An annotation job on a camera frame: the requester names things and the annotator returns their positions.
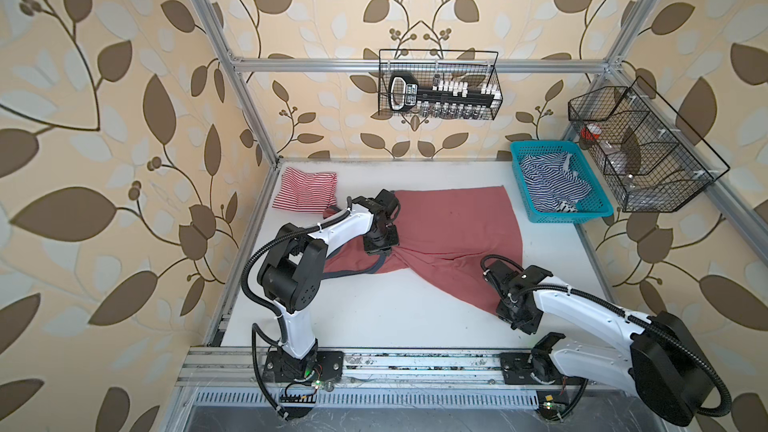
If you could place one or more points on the maroon tank top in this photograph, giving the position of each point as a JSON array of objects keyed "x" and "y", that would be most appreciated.
[{"x": 443, "y": 236}]

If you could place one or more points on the aluminium front rail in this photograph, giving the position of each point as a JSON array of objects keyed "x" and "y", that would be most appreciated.
[{"x": 362, "y": 367}]

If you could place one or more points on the black wire basket right wall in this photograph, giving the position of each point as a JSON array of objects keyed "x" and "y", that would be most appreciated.
[{"x": 653, "y": 156}]

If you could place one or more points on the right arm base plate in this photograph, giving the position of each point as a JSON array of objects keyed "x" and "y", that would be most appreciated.
[{"x": 517, "y": 369}]

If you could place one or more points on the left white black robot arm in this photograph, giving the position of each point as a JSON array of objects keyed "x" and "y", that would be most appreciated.
[{"x": 285, "y": 275}]

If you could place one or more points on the black wire basket wall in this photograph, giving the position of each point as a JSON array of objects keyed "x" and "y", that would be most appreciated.
[
  {"x": 653, "y": 156},
  {"x": 472, "y": 66}
]

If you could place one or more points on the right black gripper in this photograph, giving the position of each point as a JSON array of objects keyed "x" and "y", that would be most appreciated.
[{"x": 524, "y": 324}]

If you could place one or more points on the teal plastic basket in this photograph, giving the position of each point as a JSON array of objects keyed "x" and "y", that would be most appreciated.
[{"x": 595, "y": 205}]

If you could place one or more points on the black wire basket back wall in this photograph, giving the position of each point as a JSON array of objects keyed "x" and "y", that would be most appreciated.
[{"x": 472, "y": 66}]

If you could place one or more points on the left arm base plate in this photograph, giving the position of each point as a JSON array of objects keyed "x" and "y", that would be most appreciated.
[{"x": 321, "y": 365}]

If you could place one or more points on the red white striped tank top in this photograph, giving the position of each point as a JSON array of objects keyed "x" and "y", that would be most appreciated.
[{"x": 306, "y": 192}]

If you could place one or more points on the navy white striped tank top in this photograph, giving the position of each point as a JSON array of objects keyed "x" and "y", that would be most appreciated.
[{"x": 552, "y": 184}]

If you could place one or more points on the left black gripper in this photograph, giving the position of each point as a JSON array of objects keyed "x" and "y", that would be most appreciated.
[{"x": 374, "y": 248}]

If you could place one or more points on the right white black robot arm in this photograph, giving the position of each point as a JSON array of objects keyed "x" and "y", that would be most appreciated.
[{"x": 652, "y": 357}]

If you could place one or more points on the black tool with vials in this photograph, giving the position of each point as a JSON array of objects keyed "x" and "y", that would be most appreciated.
[{"x": 440, "y": 98}]

